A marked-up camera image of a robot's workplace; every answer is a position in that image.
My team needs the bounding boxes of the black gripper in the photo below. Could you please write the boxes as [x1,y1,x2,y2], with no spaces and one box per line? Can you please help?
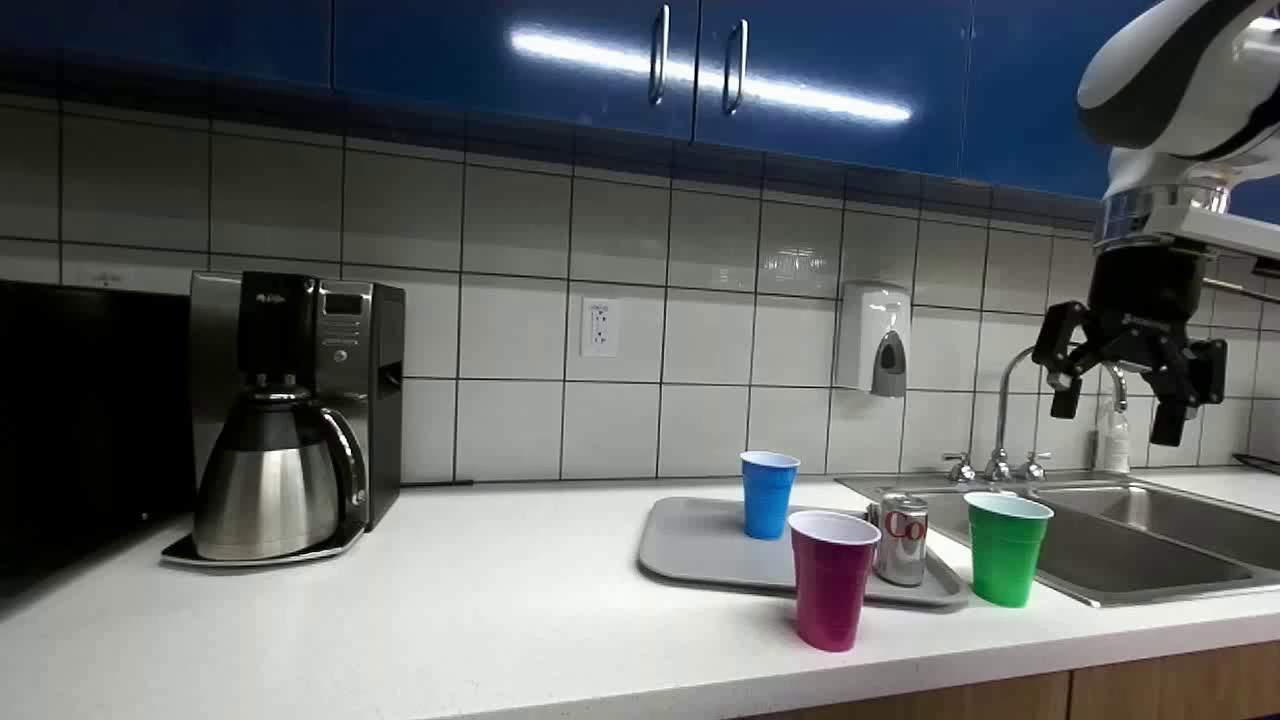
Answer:
[1030,245,1226,450]

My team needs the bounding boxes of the green plastic cup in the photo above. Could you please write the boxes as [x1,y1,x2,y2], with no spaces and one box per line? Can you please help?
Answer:
[963,491,1050,607]

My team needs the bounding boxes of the purple plastic cup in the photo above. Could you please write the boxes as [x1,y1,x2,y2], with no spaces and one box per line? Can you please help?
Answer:
[788,514,878,652]

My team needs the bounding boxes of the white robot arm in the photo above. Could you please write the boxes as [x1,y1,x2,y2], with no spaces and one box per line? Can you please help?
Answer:
[1030,0,1280,444]

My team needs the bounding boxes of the blue plastic cup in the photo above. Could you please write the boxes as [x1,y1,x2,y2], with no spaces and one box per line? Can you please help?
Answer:
[739,451,801,539]

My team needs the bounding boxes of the chrome sink faucet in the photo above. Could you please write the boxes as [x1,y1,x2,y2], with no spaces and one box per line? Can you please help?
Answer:
[948,347,1128,484]

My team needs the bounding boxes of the stainless steel double sink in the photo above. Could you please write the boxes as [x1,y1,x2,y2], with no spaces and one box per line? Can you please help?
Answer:
[851,473,1280,613]

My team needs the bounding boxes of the silver soda can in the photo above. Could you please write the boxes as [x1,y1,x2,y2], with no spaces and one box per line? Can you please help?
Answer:
[868,487,927,588]

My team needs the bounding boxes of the blue upper cabinets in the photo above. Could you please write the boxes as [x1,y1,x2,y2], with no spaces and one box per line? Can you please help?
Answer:
[0,0,1138,196]

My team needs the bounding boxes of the steel coffee carafe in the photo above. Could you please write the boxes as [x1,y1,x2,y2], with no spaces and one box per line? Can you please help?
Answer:
[193,392,365,566]

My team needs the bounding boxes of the stainless steel coffee maker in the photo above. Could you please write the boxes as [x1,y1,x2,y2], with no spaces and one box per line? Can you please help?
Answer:
[163,271,402,574]

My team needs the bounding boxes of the black microwave oven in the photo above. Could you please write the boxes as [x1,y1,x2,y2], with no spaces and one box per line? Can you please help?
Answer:
[0,282,195,596]

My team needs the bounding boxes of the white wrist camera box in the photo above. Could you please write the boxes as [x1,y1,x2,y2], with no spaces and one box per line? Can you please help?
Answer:
[1095,186,1280,261]

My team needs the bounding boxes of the white wall soap dispenser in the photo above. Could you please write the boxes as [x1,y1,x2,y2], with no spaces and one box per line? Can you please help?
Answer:
[837,286,912,395]

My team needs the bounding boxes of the white wall power outlet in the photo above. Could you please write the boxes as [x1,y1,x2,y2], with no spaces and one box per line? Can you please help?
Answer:
[580,296,621,360]

